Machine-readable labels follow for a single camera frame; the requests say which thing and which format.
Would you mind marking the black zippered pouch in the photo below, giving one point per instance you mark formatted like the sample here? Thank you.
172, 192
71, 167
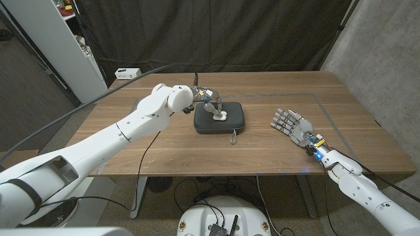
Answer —
229, 126

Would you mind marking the grey metal table leg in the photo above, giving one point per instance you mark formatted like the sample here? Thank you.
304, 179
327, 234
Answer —
306, 196
138, 196

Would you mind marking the red bowl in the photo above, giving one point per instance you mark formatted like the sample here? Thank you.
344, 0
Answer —
66, 11

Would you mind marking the white cabinet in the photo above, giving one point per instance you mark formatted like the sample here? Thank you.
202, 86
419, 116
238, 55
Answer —
49, 32

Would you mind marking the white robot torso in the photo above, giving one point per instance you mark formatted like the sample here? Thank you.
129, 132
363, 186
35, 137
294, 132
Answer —
226, 209

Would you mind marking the black shoe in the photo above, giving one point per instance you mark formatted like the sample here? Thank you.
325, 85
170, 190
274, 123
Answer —
55, 216

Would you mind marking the black curtain backdrop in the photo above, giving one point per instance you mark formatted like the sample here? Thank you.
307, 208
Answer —
262, 32

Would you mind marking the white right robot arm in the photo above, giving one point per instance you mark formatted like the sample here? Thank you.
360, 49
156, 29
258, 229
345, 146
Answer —
367, 190

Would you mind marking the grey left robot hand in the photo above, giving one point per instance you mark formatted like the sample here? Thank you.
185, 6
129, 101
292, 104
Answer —
210, 96

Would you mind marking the black module with antenna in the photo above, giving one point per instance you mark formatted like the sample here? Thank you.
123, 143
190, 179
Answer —
218, 229

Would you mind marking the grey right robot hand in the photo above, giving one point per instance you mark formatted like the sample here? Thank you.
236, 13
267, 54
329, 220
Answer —
298, 129

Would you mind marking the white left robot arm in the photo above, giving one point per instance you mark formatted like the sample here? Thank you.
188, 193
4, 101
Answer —
82, 147

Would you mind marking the white airpods case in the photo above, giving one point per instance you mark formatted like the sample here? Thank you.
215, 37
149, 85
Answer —
223, 116

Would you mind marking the brown cardboard box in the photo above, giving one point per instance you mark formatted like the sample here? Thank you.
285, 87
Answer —
16, 157

